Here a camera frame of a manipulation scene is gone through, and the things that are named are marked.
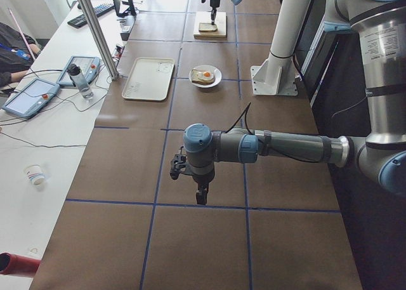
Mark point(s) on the black monitor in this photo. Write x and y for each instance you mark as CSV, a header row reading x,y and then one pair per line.
x,y
124,8

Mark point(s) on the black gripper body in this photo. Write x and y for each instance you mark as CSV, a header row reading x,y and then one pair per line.
x,y
202,179
215,1

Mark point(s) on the bread slice with fried egg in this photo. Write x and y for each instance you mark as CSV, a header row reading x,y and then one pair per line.
x,y
203,77

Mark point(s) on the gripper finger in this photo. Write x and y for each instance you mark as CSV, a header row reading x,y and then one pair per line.
x,y
204,196
212,16
216,17
199,197

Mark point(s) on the near blue teach pendant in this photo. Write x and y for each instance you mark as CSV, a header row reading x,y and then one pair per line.
x,y
30,100

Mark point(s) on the clear water bottle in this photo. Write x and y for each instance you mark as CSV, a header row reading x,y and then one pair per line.
x,y
79,81

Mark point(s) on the orange black connector block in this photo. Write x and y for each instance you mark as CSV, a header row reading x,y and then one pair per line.
x,y
117,53

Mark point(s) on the bamboo cutting board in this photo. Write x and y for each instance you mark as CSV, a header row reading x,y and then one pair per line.
x,y
205,17

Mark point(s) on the paper cup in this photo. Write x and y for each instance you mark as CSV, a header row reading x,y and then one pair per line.
x,y
35,174

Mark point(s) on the white camera mast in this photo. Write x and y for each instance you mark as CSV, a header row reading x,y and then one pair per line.
x,y
276,75

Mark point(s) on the cream bear tray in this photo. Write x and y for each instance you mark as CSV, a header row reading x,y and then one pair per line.
x,y
149,79

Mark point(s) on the red cylinder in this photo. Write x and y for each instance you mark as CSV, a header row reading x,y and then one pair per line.
x,y
21,266

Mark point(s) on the white round plate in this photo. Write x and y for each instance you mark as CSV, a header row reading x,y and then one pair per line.
x,y
217,74

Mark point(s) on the aluminium frame post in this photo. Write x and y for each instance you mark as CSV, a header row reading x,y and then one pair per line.
x,y
98,36

